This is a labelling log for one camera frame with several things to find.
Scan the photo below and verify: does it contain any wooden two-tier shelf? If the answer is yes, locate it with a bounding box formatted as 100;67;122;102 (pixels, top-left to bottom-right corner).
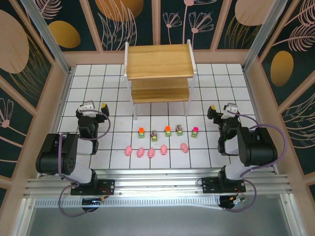
124;39;197;121

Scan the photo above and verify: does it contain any black controller module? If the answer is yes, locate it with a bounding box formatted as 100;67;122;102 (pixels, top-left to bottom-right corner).
81;196;109;213
219;195;247;212

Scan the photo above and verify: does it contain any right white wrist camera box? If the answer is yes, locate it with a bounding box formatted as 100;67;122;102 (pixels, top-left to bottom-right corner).
223;102;239;113

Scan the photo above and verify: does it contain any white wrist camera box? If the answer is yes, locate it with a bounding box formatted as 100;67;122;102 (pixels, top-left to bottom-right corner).
223;102;239;113
79;100;96;111

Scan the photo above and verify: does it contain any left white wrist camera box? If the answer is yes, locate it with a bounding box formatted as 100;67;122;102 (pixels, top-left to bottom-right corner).
79;100;96;111

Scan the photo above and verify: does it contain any aluminium side rail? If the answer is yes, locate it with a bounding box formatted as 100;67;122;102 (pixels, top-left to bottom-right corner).
242;68;280;174
36;70;74;179

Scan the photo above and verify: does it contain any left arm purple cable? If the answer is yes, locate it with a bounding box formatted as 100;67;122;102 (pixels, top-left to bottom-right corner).
58;109;111;218

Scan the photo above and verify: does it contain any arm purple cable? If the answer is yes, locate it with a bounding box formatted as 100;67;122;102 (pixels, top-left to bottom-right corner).
58;109;111;218
220;109;288;212

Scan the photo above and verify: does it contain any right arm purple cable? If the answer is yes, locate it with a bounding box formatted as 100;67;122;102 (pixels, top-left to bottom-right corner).
220;109;288;212

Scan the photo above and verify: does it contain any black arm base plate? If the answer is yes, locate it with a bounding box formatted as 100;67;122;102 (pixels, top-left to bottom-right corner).
201;177;247;194
70;178;116;196

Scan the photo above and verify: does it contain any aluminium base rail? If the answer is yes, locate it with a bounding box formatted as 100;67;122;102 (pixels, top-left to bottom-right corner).
23;169;292;197

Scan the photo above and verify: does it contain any aluminium frame post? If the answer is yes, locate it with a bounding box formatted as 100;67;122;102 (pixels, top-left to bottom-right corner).
19;0;73;76
242;0;287;72

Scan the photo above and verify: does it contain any white slotted cable tray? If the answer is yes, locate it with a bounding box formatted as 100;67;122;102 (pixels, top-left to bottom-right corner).
34;195;223;211

